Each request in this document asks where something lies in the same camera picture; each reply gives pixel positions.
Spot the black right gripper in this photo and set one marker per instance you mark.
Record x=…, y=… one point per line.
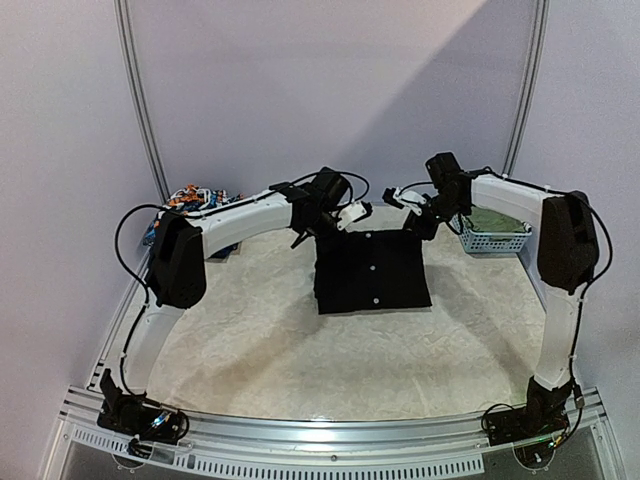
x=420, y=223

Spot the green cloth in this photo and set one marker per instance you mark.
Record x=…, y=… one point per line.
x=489, y=221

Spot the black trousers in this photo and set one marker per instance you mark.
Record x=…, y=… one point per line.
x=370, y=270

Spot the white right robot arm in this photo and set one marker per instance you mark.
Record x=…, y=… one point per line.
x=565, y=232

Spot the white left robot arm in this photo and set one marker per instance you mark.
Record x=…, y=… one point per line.
x=176, y=276

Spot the light blue plastic basket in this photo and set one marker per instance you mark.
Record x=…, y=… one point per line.
x=474, y=242

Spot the colourful patterned folded shorts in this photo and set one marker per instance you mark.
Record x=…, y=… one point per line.
x=191, y=198

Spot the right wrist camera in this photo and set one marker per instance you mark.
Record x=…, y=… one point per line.
x=404, y=198

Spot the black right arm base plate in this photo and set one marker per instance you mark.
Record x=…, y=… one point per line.
x=543, y=418

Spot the right aluminium frame post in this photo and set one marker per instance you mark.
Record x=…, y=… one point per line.
x=528, y=85

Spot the aluminium frame post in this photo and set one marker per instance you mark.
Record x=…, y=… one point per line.
x=132, y=69
x=528, y=85

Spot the aluminium front rail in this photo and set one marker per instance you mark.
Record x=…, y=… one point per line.
x=226, y=447

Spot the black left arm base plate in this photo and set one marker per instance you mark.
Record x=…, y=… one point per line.
x=138, y=416

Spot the left aluminium frame post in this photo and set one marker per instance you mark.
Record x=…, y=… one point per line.
x=132, y=69

